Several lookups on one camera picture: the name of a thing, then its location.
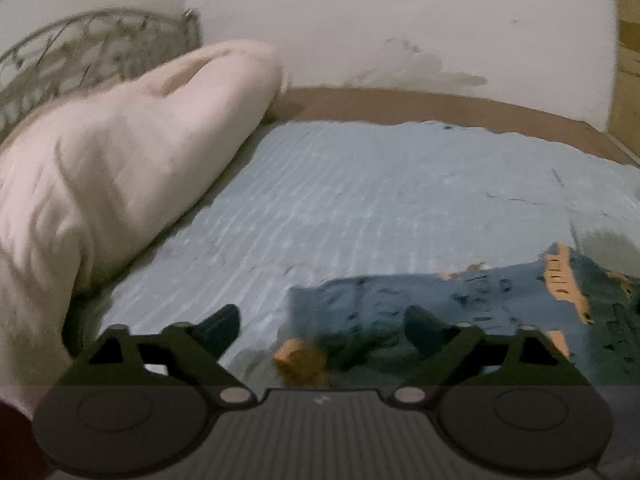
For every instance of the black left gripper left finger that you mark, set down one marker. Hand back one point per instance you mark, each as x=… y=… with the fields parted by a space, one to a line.
x=183 y=355

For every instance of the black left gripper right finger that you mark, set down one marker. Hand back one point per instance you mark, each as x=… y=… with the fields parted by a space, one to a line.
x=463 y=355

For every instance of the blue orange patterned pants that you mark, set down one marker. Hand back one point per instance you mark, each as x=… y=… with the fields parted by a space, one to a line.
x=350 y=332

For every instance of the light blue deer bedspread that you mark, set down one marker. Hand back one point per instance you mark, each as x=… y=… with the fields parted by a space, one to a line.
x=305 y=203

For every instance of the plywood wardrobe panel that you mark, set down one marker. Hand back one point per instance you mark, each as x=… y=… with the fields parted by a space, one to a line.
x=624 y=122

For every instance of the grey metal headboard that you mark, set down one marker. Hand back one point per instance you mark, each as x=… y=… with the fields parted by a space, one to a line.
x=89 y=49

